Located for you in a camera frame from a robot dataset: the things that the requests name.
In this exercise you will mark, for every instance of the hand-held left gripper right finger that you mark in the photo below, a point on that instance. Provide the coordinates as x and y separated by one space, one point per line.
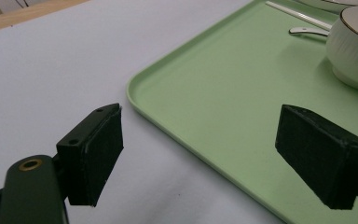
323 158

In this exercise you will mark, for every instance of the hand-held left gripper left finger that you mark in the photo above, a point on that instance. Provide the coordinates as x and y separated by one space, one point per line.
90 155

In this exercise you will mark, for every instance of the white bowl with dark rim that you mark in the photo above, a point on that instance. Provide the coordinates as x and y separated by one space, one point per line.
354 49

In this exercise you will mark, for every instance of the light green plastic tray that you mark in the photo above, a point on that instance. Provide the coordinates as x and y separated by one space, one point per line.
230 93

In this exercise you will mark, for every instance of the white ceramic spoon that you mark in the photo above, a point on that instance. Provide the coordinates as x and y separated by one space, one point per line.
307 30

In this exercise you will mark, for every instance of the white chopstick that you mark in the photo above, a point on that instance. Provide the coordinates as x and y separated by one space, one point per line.
298 15

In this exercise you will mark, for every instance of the white table mat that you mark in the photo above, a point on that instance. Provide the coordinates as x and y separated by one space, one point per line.
59 77

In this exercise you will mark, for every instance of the wooden table edge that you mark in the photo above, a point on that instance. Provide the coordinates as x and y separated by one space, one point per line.
28 14

